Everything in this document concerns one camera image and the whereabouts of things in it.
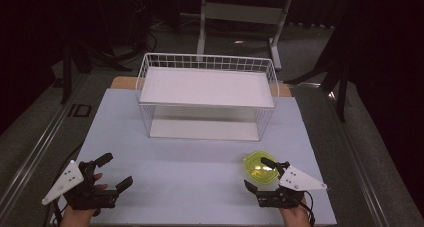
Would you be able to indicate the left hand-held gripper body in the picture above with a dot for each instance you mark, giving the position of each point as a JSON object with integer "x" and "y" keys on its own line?
{"x": 63, "y": 182}

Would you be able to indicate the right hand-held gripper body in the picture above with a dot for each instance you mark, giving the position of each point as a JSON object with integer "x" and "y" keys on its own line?
{"x": 298, "y": 182}

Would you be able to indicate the green plastic bowl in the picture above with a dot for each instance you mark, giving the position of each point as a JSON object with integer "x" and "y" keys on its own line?
{"x": 258, "y": 172}

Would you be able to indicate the person's right hand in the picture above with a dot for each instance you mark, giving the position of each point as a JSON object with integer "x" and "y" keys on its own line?
{"x": 295, "y": 217}

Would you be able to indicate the person's left hand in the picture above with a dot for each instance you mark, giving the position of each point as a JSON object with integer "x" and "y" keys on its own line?
{"x": 78, "y": 218}

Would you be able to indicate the black floor socket plate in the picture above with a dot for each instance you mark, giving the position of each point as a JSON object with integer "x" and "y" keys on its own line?
{"x": 80, "y": 110}

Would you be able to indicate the pale table cover sheet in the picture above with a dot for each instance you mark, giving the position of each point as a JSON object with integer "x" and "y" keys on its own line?
{"x": 186, "y": 177}

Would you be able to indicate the black metal stand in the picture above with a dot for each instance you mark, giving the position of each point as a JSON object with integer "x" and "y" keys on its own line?
{"x": 66, "y": 73}
{"x": 340, "y": 87}

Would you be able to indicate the metal floor rail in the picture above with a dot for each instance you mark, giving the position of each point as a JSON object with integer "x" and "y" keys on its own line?
{"x": 36, "y": 143}
{"x": 360, "y": 160}

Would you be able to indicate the white metal desk frame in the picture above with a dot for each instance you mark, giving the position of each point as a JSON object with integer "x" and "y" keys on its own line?
{"x": 243, "y": 13}

